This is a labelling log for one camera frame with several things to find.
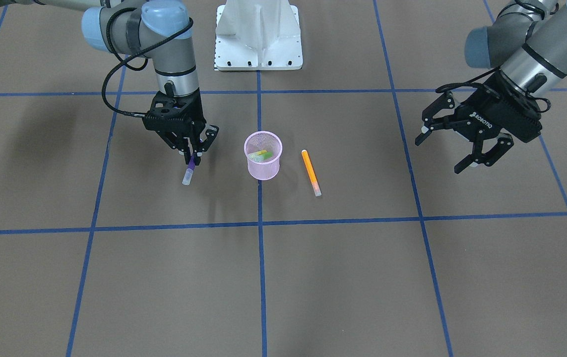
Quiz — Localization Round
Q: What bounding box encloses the pink mesh pen holder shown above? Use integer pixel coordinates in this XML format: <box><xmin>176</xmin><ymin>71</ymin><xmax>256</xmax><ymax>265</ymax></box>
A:
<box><xmin>243</xmin><ymin>131</ymin><xmax>283</xmax><ymax>180</ymax></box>

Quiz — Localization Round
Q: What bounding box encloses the yellow highlighter pen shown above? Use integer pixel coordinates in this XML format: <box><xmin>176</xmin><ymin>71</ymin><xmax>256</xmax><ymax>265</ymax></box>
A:
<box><xmin>249</xmin><ymin>150</ymin><xmax>273</xmax><ymax>163</ymax></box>

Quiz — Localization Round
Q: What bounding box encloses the orange highlighter pen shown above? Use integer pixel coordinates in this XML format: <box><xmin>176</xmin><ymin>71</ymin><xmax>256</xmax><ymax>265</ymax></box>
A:
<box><xmin>301</xmin><ymin>149</ymin><xmax>322</xmax><ymax>197</ymax></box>

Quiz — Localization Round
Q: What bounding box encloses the purple highlighter pen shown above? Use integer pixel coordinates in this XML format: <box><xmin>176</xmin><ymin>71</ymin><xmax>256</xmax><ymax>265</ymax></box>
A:
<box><xmin>182</xmin><ymin>155</ymin><xmax>196</xmax><ymax>185</ymax></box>

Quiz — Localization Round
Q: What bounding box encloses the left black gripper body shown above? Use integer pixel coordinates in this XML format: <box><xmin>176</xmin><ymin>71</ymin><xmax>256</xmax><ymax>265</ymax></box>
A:
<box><xmin>449</xmin><ymin>72</ymin><xmax>542</xmax><ymax>143</ymax></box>

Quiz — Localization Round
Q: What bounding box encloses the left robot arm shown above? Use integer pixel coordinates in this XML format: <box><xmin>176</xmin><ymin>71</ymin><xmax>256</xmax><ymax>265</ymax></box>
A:
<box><xmin>415</xmin><ymin>0</ymin><xmax>567</xmax><ymax>174</ymax></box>

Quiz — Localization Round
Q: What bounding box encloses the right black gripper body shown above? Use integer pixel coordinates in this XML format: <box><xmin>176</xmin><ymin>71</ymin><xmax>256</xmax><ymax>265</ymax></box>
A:
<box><xmin>142</xmin><ymin>89</ymin><xmax>207</xmax><ymax>152</ymax></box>

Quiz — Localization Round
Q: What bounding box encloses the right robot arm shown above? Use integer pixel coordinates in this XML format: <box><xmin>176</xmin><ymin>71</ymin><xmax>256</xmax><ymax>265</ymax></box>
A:
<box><xmin>39</xmin><ymin>0</ymin><xmax>218</xmax><ymax>165</ymax></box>

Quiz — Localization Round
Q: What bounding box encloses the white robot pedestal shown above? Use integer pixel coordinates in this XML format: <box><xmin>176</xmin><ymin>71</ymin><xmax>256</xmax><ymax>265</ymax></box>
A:
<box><xmin>214</xmin><ymin>0</ymin><xmax>304</xmax><ymax>71</ymax></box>

